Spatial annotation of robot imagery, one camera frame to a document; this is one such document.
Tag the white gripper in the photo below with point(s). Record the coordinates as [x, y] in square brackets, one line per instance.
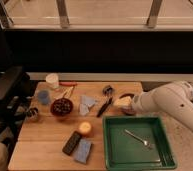
[134, 100]

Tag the yellow red apple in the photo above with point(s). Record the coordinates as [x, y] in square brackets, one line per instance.
[85, 128]

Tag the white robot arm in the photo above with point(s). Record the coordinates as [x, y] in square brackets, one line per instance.
[172, 98]

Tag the white paper cup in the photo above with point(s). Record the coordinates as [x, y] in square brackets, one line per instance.
[53, 80]

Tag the blue plastic cup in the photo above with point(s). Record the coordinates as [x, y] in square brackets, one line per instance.
[43, 97]

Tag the small dark patterned cup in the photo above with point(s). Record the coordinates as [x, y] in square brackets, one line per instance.
[32, 115]

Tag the crumpled light blue cloth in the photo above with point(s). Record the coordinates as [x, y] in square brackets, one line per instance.
[86, 103]

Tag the green plastic tray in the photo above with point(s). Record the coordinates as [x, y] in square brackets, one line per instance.
[124, 153]

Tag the silver metal spoon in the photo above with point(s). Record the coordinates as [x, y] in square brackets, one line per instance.
[145, 142]

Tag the wooden chopsticks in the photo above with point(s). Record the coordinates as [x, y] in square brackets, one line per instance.
[68, 92]

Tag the blue sponge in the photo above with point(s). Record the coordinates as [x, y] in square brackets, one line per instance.
[82, 153]

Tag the dark red bowl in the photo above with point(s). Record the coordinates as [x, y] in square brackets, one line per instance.
[61, 107]

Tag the red pen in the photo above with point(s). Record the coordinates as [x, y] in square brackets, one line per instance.
[68, 83]

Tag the wooden table board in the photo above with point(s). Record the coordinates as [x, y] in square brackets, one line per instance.
[39, 145]

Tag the black rectangular block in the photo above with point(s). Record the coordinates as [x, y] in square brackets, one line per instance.
[72, 143]

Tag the black chair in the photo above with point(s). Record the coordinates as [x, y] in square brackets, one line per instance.
[15, 85]

